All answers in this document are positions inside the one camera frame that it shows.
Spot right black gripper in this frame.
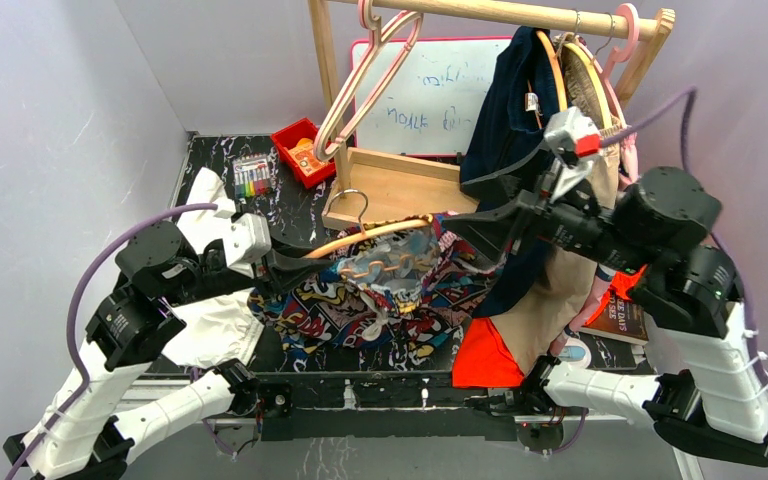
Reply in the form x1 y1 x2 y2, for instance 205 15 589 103
437 139 648 275

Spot orange wooden hanger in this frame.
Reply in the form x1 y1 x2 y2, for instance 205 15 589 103
304 188 432 279

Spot comic print shorts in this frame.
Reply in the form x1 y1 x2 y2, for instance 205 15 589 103
247 212 504 366

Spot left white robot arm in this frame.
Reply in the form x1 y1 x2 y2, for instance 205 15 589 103
4 215 328 479

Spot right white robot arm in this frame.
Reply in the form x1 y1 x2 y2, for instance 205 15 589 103
444 161 768 467

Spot navy blue shorts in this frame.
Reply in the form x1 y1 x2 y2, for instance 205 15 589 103
461 26 551 318

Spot beige plastic hanger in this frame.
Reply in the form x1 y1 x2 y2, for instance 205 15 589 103
314 1 424 159

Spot orange hanger with navy shorts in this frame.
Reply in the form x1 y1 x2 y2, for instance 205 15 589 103
524 29 568 127

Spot beige shorts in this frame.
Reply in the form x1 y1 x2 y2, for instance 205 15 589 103
489 39 627 376

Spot yellow hanger with beige shorts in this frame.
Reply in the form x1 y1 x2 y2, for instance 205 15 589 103
560 42 614 130

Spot orange shorts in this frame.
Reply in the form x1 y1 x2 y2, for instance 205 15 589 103
452 318 525 389

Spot pink hanger far right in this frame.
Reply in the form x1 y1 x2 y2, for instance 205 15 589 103
578 3 640 126

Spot pink plastic hanger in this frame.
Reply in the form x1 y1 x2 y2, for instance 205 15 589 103
312 0 427 162

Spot marker pen pack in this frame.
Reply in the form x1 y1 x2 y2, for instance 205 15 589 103
232 154 274 200

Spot white cloth garment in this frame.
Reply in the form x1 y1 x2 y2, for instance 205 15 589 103
158 166 273 370

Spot wooden clothes rack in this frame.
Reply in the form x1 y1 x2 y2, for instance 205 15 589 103
309 1 676 229

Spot orange card box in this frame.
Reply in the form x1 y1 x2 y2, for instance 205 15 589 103
289 138 327 177

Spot red plastic bin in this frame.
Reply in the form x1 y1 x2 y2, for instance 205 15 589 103
270 118 336 189

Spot pink framed whiteboard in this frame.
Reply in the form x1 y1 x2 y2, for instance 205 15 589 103
355 36 510 157

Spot pink patterned garment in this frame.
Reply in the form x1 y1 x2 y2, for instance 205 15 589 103
548 133 639 356

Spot small red cloth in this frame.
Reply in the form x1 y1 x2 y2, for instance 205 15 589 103
581 265 644 326

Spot dark book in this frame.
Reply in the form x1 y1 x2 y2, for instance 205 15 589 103
581 291 649 346

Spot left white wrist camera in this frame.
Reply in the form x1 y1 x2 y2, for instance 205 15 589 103
214 199 272 278

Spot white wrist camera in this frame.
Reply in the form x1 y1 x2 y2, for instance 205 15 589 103
542 107 604 203
214 199 272 278

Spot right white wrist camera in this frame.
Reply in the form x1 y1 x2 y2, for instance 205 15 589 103
542 107 604 203

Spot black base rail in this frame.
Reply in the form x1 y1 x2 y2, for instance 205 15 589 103
251 370 564 444

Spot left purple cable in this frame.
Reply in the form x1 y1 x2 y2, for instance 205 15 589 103
4 202 223 480

